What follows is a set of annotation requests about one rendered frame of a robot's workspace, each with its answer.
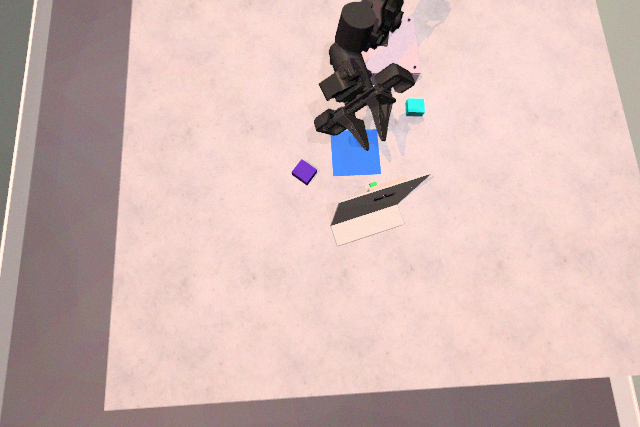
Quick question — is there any grey panel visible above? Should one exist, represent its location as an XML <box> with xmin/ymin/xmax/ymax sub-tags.
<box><xmin>330</xmin><ymin>172</ymin><xmax>432</xmax><ymax>246</ymax></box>

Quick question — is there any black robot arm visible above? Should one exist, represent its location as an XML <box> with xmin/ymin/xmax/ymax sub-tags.
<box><xmin>318</xmin><ymin>0</ymin><xmax>404</xmax><ymax>103</ymax></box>

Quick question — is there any small turquoise block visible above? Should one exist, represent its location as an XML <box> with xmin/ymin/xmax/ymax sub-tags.
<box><xmin>405</xmin><ymin>99</ymin><xmax>425</xmax><ymax>116</ymax></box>

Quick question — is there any purple square block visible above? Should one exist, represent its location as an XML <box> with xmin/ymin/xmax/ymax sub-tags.
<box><xmin>292</xmin><ymin>159</ymin><xmax>317</xmax><ymax>185</ymax></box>

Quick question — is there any blue square mat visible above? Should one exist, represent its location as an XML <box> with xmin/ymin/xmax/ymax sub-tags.
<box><xmin>331</xmin><ymin>129</ymin><xmax>381</xmax><ymax>176</ymax></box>

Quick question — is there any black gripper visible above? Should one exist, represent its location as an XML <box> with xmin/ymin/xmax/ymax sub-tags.
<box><xmin>314</xmin><ymin>59</ymin><xmax>415</xmax><ymax>151</ymax></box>

